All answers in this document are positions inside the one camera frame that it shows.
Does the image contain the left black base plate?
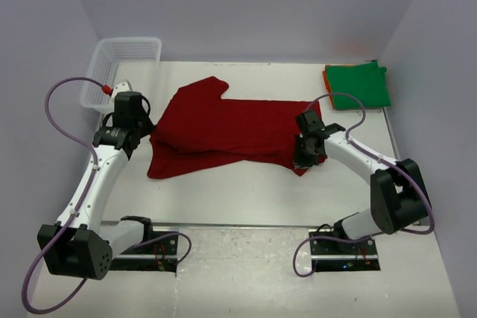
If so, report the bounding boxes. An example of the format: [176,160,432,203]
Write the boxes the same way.
[110,228,179,273]

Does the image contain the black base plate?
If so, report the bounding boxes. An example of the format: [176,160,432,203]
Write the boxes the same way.
[309,239,381,273]
[110,228,179,273]

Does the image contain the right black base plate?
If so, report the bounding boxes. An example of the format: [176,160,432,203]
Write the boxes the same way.
[309,239,381,273]

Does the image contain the green folded t shirt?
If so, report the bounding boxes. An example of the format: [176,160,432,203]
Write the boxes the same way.
[326,61,391,109]

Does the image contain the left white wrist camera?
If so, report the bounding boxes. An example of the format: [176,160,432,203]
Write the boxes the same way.
[110,80,133,101]

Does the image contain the orange folded t shirt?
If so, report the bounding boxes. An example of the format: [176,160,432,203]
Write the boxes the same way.
[322,64,336,109]

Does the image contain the white plastic basket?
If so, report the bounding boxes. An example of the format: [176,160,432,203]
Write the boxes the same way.
[86,37,162,101]

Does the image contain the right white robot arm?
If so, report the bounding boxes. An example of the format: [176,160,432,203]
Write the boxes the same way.
[294,110,433,253]

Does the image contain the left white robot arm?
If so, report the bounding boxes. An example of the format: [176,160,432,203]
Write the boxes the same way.
[37,91,155,280]

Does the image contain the red t shirt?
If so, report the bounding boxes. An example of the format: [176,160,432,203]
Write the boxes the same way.
[147,77,308,179]

